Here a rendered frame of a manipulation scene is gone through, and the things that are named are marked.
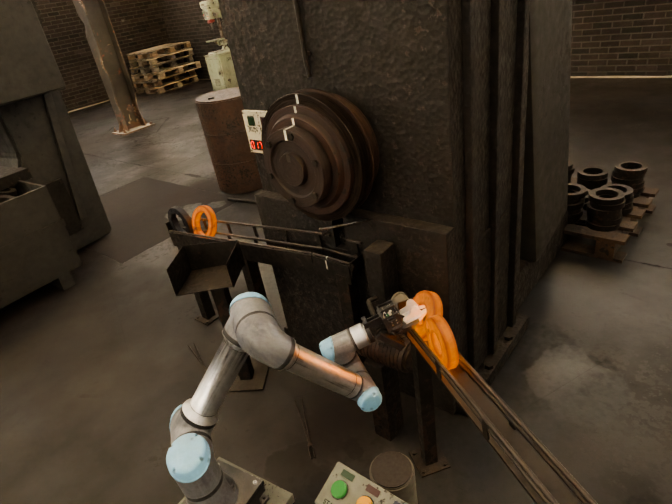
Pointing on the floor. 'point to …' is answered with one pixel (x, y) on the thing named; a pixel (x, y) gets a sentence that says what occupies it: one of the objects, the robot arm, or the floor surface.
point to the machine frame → (407, 155)
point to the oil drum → (228, 141)
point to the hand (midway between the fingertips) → (426, 310)
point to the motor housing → (387, 383)
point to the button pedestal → (353, 489)
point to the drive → (545, 140)
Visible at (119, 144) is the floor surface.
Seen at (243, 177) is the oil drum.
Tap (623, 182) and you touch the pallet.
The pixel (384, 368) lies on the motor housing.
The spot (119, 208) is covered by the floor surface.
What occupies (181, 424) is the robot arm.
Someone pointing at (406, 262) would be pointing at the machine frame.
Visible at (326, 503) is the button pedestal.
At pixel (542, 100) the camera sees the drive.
